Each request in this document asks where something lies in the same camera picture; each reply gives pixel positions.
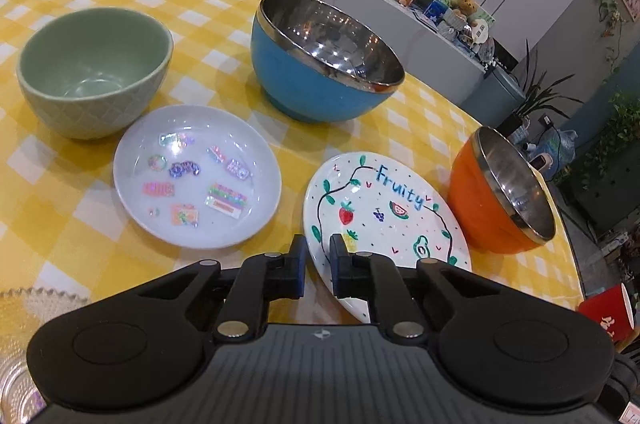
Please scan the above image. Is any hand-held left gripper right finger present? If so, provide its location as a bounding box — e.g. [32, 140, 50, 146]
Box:
[328, 234, 507, 343]

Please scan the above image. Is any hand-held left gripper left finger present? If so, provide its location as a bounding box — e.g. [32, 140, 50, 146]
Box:
[134, 234, 307, 343]

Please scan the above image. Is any white fruit print plate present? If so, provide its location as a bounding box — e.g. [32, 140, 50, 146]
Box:
[302, 152, 472, 324]

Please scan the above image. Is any green ceramic bowl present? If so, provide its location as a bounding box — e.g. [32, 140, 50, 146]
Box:
[16, 7, 174, 141]

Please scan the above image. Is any orange steel bowl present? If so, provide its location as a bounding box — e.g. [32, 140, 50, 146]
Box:
[447, 125, 557, 255]

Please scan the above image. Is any white plate with stickers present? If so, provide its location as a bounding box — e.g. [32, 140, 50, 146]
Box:
[112, 105, 283, 251]

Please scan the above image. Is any blue steel bowl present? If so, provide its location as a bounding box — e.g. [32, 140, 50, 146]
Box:
[250, 0, 406, 123]

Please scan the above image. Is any grey trash bin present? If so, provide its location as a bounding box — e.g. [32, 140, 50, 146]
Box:
[462, 66, 524, 125]

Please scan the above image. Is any large water bottle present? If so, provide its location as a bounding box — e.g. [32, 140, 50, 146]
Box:
[537, 129, 579, 181]

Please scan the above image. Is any potted leafy plant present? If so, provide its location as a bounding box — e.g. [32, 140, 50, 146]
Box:
[510, 38, 586, 132]

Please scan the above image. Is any red paper cup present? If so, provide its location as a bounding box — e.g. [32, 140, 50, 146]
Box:
[577, 283, 637, 346]

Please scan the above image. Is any yellow checked tablecloth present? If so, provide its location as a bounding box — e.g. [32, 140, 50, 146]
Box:
[0, 0, 587, 424]

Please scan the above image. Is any plush bear gift box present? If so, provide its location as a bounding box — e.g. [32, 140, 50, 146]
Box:
[425, 0, 497, 42]

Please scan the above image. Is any clear glass plate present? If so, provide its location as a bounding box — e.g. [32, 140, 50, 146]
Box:
[0, 286, 93, 424]

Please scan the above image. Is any green bushy plant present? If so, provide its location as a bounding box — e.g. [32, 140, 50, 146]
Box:
[565, 91, 640, 205]

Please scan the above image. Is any trailing ivy plant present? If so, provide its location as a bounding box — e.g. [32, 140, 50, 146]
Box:
[595, 0, 632, 75]

